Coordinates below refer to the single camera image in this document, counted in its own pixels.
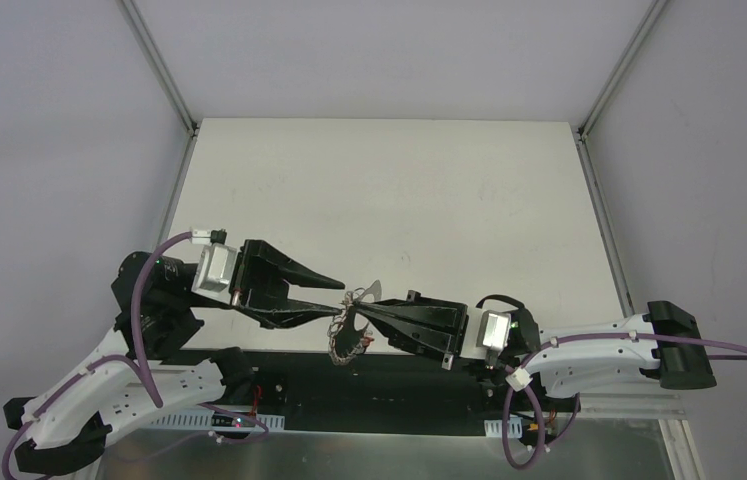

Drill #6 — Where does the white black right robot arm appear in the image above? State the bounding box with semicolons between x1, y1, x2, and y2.
339;291;717;410

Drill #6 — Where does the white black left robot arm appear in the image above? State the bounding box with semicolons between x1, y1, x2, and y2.
1;230;343;479

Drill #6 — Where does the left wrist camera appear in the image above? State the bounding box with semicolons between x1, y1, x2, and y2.
190;229;237;305

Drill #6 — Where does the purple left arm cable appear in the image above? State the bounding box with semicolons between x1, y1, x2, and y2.
0;231;270;480

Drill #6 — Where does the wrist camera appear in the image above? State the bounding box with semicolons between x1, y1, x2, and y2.
477;310;512;352
190;229;237;305

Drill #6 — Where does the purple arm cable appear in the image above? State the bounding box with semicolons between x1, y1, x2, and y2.
0;231;270;480
500;333;747;472

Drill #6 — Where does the large steel keyring plate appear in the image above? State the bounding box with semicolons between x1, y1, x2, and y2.
327;280;382;367

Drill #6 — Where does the metal base plate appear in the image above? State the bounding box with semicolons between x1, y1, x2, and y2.
97;420;673;479

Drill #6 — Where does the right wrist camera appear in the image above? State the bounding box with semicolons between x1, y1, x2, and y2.
477;310;512;352

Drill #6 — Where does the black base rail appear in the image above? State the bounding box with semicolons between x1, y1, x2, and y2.
222;351;506;436

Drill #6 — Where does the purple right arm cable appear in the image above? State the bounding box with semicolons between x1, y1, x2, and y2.
500;333;747;472

